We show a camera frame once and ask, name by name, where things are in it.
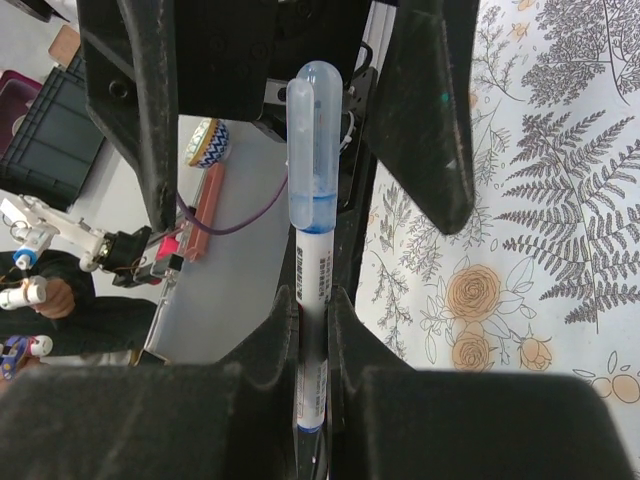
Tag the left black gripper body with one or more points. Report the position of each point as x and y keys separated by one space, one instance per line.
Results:
x=227 y=51

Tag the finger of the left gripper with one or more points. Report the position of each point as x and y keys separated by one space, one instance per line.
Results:
x=129 y=51
x=420 y=121

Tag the operator in dark clothing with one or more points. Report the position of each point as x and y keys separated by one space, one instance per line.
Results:
x=86 y=329

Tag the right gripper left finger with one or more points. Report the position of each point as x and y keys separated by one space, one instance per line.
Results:
x=233 y=419

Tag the patterned bowl at left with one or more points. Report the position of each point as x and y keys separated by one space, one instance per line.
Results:
x=208 y=145

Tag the blue marker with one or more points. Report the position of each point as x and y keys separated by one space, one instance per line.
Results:
x=313 y=119

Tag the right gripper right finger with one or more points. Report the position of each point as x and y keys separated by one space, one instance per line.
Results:
x=390 y=421

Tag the black plastic crate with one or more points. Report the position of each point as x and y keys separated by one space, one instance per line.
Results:
x=55 y=147

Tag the floral tablecloth mat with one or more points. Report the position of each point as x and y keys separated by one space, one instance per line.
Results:
x=545 y=275

